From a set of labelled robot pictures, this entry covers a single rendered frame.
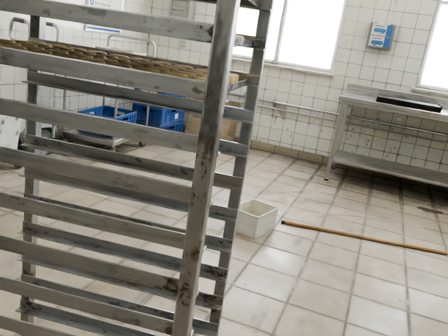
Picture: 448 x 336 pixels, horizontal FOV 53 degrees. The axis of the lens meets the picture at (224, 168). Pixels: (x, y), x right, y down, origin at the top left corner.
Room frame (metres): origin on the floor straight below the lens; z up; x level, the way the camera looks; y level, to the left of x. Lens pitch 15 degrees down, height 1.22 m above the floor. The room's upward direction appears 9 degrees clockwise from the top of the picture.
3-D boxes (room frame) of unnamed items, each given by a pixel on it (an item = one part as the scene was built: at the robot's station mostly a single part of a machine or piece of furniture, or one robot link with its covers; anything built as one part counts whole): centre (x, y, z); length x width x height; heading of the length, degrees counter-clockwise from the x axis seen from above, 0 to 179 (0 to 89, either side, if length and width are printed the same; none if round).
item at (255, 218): (2.96, -0.26, 0.08); 0.30 x 0.22 x 0.16; 148
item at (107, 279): (1.19, 0.26, 0.51); 0.64 x 0.03 x 0.03; 81
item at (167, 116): (5.36, 0.87, 0.30); 0.60 x 0.40 x 0.20; 162
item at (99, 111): (4.48, 1.23, 0.29); 0.56 x 0.38 x 0.20; 170
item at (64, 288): (1.19, 0.26, 0.42); 0.64 x 0.03 x 0.03; 81
